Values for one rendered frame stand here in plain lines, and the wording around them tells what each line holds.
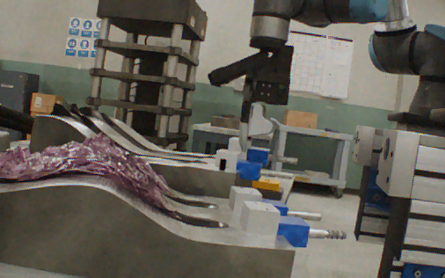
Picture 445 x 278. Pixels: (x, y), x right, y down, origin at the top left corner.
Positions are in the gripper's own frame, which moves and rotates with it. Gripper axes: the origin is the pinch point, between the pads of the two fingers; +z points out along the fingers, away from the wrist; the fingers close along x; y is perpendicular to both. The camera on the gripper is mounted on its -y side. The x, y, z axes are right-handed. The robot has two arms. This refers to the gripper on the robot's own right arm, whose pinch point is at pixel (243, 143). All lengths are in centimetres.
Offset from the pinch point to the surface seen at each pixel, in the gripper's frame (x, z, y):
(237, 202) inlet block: -30.8, 5.8, 4.4
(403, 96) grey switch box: 616, -59, 132
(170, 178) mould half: -17.6, 6.1, -8.6
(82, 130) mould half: -16.7, 0.8, -25.8
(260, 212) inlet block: -40.9, 4.7, 8.5
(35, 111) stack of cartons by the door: 572, 35, -391
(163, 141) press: 369, 32, -124
